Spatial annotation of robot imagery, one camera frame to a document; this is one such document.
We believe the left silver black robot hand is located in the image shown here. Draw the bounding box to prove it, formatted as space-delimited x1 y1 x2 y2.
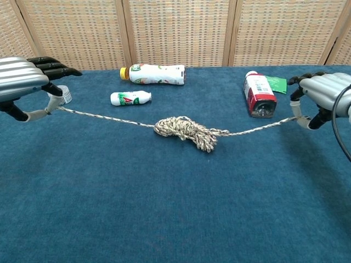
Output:
0 56 83 123

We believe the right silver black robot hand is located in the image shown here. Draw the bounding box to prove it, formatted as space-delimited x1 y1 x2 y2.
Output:
287 71 351 130

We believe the beige braided rope bundle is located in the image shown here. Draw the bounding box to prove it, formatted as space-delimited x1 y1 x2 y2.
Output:
56 106 310 153

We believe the green foil sachet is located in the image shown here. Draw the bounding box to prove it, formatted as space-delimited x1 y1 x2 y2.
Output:
265 76 287 95

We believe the red juice bottle white cap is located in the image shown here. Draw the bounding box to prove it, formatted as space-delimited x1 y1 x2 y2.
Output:
243 71 278 119

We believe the small white yogurt bottle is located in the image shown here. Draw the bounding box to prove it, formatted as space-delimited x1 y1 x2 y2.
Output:
110 90 152 106

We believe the large white bottle yellow cap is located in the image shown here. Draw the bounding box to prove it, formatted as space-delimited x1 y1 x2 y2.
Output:
120 64 187 85

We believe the bamboo folding screen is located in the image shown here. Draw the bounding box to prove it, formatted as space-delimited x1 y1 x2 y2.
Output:
0 0 351 73

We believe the blue felt table mat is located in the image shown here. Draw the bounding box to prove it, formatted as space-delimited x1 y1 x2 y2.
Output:
0 65 351 263

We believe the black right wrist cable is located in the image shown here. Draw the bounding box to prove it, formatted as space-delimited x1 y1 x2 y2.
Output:
331 84 351 162

